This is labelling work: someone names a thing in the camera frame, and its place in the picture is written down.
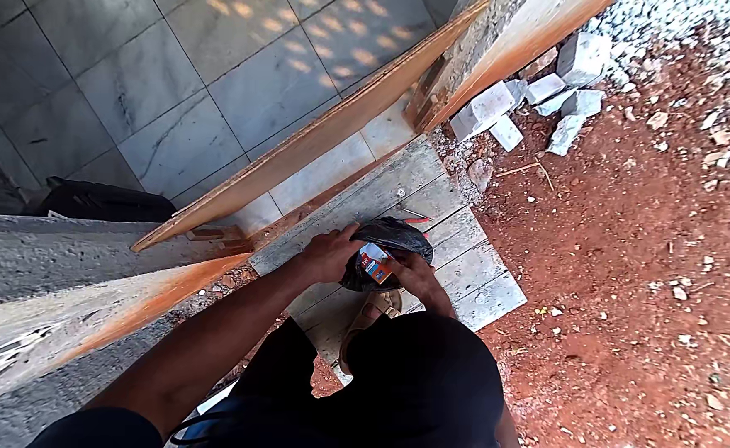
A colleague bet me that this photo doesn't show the person's right hand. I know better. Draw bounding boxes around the person's right hand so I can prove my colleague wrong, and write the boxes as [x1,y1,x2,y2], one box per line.
[380,250,442,304]

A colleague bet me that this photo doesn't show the person's left hand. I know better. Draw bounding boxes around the person's left hand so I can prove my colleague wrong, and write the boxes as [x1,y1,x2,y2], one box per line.
[300,223,367,285]

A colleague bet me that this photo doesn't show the small blue and orange box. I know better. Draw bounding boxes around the small blue and orange box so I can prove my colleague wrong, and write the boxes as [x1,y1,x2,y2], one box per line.
[357,242,395,285]

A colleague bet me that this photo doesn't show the black plastic bag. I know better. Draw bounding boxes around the black plastic bag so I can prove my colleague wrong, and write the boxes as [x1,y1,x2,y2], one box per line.
[340,217,434,292]

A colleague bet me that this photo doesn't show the person's right forearm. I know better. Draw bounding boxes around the person's right forearm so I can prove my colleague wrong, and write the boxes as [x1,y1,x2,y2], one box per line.
[425,284,520,448]

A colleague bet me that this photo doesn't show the person's left forearm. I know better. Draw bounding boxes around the person's left forearm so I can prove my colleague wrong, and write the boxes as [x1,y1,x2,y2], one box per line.
[83,254,317,440]

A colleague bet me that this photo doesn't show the grey wooden plank platform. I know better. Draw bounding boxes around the grey wooden plank platform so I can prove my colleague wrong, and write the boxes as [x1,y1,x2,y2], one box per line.
[248,135,528,385]

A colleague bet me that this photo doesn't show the long brown plywood board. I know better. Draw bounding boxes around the long brown plywood board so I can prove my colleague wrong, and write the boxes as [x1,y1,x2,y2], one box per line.
[130,0,491,253]

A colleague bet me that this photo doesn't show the person's legs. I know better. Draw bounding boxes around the person's legs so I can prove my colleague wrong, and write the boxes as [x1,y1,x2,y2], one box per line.
[209,289,504,448]

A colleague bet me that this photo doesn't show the thin dry twig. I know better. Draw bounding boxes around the thin dry twig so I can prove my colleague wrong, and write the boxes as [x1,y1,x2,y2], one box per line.
[496,157,555,192]

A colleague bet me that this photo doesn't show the pile of white stone blocks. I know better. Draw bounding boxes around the pile of white stone blocks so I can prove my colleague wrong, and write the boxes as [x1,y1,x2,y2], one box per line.
[450,32,613,157]

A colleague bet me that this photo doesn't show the blue and white object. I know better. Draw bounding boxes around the blue and white object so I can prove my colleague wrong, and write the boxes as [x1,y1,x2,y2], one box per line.
[178,381,239,444]

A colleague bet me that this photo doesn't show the large black bag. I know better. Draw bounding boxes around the large black bag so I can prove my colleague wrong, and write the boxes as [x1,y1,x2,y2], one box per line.
[24,177,177,224]

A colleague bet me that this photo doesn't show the person's body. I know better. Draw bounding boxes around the person's body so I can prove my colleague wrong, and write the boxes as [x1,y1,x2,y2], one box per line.
[27,407,164,448]

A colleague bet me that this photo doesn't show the pile of grey gravel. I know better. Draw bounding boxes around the pile of grey gravel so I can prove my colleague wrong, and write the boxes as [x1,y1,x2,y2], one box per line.
[579,0,730,100]

